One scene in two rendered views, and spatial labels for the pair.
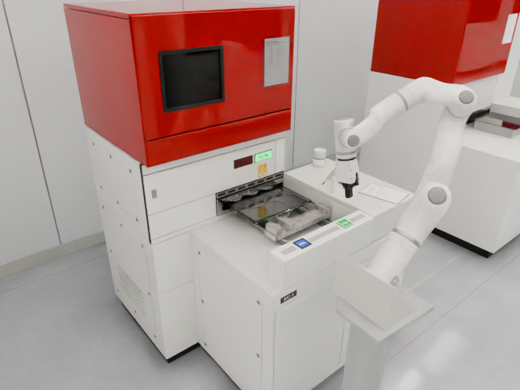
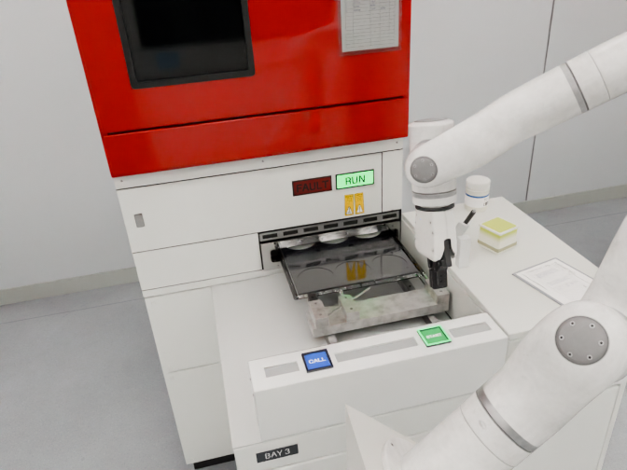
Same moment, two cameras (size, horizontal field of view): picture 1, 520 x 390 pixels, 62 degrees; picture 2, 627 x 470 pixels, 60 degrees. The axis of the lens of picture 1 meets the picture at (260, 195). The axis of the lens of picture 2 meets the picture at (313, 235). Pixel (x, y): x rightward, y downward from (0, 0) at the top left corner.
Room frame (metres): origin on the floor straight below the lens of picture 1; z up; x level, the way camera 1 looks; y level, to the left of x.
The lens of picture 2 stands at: (0.73, -0.58, 1.73)
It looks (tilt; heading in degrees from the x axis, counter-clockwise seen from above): 29 degrees down; 27
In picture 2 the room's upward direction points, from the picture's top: 4 degrees counter-clockwise
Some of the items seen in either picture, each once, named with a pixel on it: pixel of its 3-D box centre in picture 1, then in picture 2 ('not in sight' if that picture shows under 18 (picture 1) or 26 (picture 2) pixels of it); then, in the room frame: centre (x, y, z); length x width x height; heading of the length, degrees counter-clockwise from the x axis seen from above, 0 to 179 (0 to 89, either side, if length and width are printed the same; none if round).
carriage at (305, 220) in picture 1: (298, 223); (377, 311); (1.82, -0.19, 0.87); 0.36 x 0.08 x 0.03; 129
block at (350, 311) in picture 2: (286, 223); (348, 307); (1.78, -0.13, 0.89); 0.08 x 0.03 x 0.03; 39
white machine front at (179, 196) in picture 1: (221, 182); (271, 215); (1.96, 0.19, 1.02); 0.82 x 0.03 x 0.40; 129
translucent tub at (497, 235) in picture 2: not in sight; (497, 235); (2.09, -0.44, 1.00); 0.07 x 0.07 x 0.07; 57
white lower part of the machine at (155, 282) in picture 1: (193, 254); (271, 315); (2.22, 0.40, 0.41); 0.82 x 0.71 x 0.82; 129
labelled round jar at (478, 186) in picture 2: (319, 157); (477, 193); (2.31, -0.34, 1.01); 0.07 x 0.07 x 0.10
